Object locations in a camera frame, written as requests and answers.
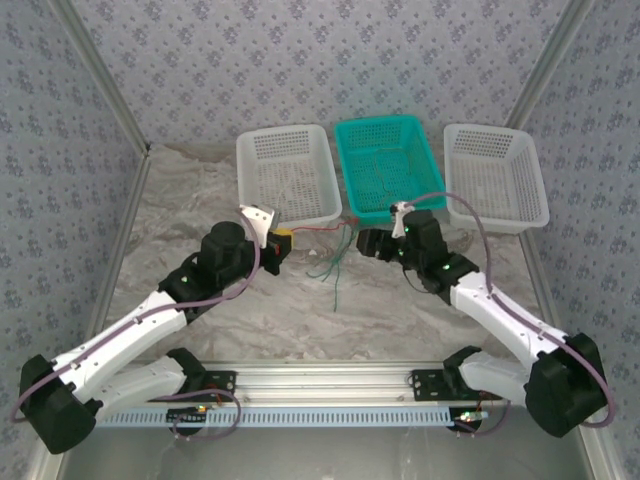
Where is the thin white cable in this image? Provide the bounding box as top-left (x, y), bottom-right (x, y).
top-left (276, 167), bottom-right (321, 214)

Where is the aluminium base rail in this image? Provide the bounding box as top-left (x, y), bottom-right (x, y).
top-left (199, 363), bottom-right (454, 404)

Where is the teal perforated plastic basket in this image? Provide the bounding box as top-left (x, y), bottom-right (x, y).
top-left (333, 114), bottom-right (448, 227)

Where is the small circuit board with LED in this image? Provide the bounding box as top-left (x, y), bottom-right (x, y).
top-left (167, 406), bottom-right (210, 425)
top-left (452, 408), bottom-right (490, 432)

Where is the steel bottom panel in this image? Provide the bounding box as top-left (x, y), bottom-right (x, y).
top-left (57, 427), bottom-right (599, 480)

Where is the white slotted cable duct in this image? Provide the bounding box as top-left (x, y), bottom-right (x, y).
top-left (94, 405), bottom-right (455, 430)

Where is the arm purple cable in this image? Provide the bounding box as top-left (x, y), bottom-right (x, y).
top-left (397, 192), bottom-right (616, 437)
top-left (10, 238), bottom-right (262, 442)

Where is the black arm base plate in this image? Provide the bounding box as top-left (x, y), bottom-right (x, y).
top-left (199, 368), bottom-right (238, 402)
top-left (410, 368), bottom-right (504, 402)

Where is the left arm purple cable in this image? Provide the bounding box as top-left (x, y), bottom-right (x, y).
top-left (10, 238), bottom-right (262, 442)

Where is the aluminium frame corner post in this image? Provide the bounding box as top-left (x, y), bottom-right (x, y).
top-left (502, 0), bottom-right (599, 134)
top-left (49, 0), bottom-right (154, 156)

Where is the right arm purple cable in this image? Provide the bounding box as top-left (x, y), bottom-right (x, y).
top-left (397, 192), bottom-right (616, 437)

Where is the white perforated plastic basket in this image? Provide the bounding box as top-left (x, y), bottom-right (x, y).
top-left (443, 123), bottom-right (551, 235)
top-left (235, 123), bottom-right (344, 236)

